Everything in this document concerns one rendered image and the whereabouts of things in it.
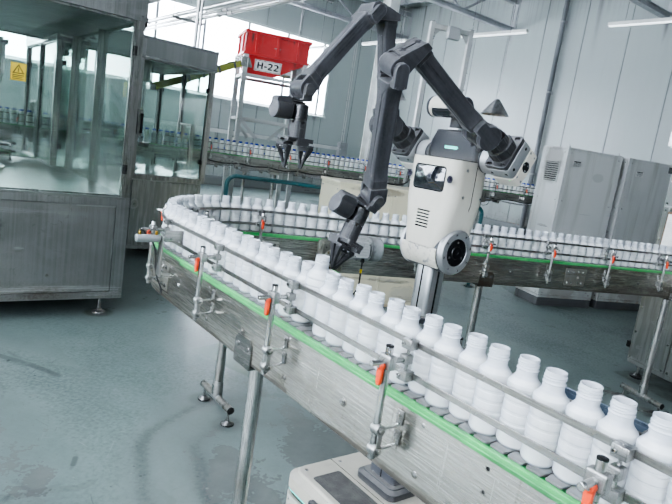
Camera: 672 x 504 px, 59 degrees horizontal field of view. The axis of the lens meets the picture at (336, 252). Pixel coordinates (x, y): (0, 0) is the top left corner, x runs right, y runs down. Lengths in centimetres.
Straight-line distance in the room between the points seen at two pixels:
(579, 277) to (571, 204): 351
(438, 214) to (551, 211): 544
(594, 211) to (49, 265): 590
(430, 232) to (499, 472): 108
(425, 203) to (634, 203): 619
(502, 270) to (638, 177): 461
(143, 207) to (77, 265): 220
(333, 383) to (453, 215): 81
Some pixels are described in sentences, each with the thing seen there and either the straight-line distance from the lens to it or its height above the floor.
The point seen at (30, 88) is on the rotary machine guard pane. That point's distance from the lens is 439.
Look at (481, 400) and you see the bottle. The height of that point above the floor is 106.
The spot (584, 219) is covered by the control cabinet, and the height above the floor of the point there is 108.
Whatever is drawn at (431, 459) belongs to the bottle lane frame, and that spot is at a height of 91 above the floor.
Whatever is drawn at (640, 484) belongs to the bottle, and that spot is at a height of 106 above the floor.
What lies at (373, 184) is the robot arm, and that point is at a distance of 172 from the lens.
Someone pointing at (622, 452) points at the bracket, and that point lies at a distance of 98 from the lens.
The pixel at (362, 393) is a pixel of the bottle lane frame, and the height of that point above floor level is 95.
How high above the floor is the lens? 147
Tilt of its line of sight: 10 degrees down
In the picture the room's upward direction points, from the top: 9 degrees clockwise
